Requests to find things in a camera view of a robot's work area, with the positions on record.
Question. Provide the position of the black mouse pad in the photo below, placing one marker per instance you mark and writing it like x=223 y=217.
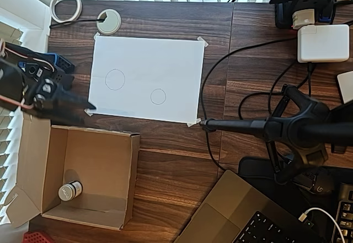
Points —
x=248 y=168

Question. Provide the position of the grey laptop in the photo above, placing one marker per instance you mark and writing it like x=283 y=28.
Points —
x=229 y=199

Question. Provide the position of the red leader robot arm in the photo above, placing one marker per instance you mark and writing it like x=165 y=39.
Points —
x=36 y=237

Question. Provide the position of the open cardboard box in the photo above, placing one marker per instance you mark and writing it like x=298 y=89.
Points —
x=96 y=166

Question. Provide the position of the black computer mouse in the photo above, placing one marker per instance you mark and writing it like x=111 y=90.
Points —
x=322 y=185

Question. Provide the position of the glass jar with silver lid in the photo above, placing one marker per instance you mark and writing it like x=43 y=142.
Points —
x=69 y=192

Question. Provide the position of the small white plug adapter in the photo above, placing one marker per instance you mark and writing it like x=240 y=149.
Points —
x=303 y=18

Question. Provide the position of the large white power adapter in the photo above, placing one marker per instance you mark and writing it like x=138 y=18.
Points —
x=322 y=43

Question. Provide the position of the blue plug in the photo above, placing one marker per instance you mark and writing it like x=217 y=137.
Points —
x=325 y=15

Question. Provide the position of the white paper sheet with circles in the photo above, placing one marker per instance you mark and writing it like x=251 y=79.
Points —
x=154 y=69

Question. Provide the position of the masking tape roll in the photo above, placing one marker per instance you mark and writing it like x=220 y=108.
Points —
x=52 y=7

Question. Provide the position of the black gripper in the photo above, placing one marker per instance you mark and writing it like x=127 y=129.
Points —
x=46 y=91

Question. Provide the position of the masking tape piece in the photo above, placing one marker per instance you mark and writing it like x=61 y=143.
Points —
x=191 y=123
x=97 y=35
x=203 y=42
x=89 y=112

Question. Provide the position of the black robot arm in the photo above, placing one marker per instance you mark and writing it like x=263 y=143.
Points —
x=11 y=80

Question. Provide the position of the black keyboard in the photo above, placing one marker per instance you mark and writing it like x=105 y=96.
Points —
x=346 y=215

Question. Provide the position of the black tripod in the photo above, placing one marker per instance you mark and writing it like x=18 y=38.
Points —
x=298 y=127

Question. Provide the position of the silver flat device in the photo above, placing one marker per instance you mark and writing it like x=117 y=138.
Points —
x=347 y=87

